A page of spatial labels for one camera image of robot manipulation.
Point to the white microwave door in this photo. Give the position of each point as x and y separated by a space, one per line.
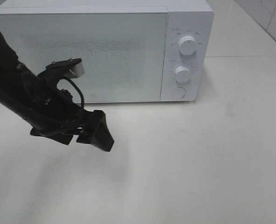
122 54

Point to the round door release button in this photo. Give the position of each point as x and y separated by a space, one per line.
178 92

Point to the lower white timer knob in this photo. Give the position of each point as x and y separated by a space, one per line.
182 74

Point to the white microwave oven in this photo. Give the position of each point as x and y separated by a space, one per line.
194 17

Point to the upper white power knob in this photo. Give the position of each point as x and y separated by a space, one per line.
187 45

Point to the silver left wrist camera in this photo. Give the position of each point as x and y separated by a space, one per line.
71 68

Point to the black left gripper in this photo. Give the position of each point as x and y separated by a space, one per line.
53 114

